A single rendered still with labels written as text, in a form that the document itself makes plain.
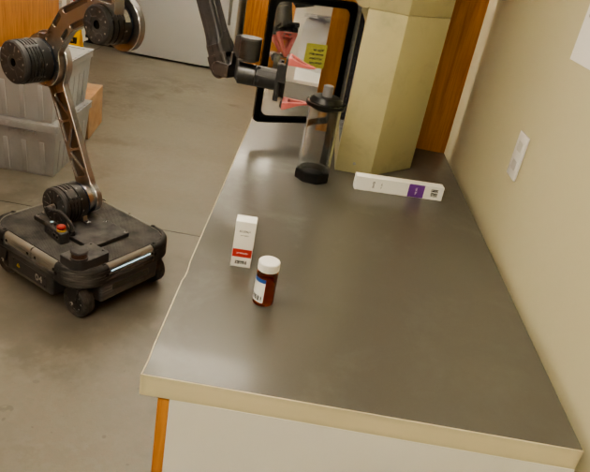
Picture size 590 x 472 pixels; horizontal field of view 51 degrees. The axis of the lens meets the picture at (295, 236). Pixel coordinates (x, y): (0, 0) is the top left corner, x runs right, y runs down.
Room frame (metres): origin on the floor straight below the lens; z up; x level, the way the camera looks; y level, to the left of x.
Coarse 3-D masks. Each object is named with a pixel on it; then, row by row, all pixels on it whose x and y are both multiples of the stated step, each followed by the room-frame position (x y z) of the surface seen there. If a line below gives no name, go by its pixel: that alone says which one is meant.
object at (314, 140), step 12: (312, 108) 1.65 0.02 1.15; (336, 108) 1.64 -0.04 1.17; (312, 120) 1.64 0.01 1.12; (324, 120) 1.63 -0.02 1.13; (336, 120) 1.65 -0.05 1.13; (312, 132) 1.64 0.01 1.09; (324, 132) 1.64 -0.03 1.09; (336, 132) 1.67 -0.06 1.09; (312, 144) 1.64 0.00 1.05; (324, 144) 1.64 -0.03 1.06; (300, 156) 1.66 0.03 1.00; (312, 156) 1.63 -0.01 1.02; (324, 156) 1.64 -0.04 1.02; (300, 168) 1.65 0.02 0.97; (312, 168) 1.63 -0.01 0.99; (324, 168) 1.65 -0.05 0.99
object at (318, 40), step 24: (288, 24) 1.97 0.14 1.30; (312, 24) 2.01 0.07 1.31; (336, 24) 2.05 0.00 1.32; (288, 48) 1.98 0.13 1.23; (312, 48) 2.02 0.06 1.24; (336, 48) 2.06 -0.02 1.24; (288, 72) 1.98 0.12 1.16; (312, 72) 2.03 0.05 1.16; (336, 72) 2.07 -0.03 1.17; (264, 96) 1.95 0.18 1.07; (288, 96) 1.99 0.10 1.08
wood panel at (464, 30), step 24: (456, 0) 2.16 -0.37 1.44; (480, 0) 2.16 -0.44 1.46; (456, 24) 2.16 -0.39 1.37; (480, 24) 2.16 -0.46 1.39; (456, 48) 2.16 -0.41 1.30; (456, 72) 2.16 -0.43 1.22; (432, 96) 2.16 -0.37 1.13; (456, 96) 2.16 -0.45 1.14; (432, 120) 2.16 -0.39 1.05; (432, 144) 2.16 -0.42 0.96
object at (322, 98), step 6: (330, 84) 1.69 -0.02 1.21; (324, 90) 1.67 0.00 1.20; (330, 90) 1.67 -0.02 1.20; (312, 96) 1.67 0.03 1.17; (318, 96) 1.66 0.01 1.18; (324, 96) 1.67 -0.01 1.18; (330, 96) 1.67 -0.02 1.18; (336, 96) 1.69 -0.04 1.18; (318, 102) 1.64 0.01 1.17; (324, 102) 1.64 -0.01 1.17; (330, 102) 1.64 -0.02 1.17; (336, 102) 1.65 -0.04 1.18
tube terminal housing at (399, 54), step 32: (384, 0) 1.78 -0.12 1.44; (416, 0) 1.80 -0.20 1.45; (448, 0) 1.90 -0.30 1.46; (384, 32) 1.78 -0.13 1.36; (416, 32) 1.82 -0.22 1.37; (384, 64) 1.78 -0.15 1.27; (416, 64) 1.85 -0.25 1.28; (352, 96) 1.78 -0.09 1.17; (384, 96) 1.78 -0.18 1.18; (416, 96) 1.88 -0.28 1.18; (352, 128) 1.78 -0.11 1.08; (384, 128) 1.79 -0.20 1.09; (416, 128) 1.91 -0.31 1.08; (352, 160) 1.78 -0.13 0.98; (384, 160) 1.82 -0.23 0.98
